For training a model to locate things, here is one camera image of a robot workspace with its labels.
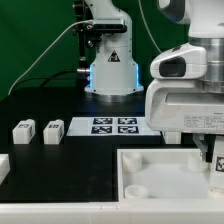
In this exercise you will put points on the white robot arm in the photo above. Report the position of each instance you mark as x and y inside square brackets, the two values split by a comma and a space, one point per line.
[114, 74]

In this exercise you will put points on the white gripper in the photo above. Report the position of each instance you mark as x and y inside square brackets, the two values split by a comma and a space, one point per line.
[183, 106]

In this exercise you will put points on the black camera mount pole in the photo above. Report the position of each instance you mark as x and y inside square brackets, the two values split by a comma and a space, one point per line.
[82, 12]

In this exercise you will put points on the white square tabletop tray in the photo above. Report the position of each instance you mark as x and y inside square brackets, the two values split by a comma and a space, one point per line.
[165, 175]

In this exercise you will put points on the white block left edge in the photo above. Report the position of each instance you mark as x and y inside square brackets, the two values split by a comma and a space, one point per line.
[4, 166]

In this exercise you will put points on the white sheet with markers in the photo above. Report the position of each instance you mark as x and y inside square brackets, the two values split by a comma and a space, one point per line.
[110, 126]

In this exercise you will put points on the white front rail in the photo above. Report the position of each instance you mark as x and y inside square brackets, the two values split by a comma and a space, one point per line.
[152, 211]

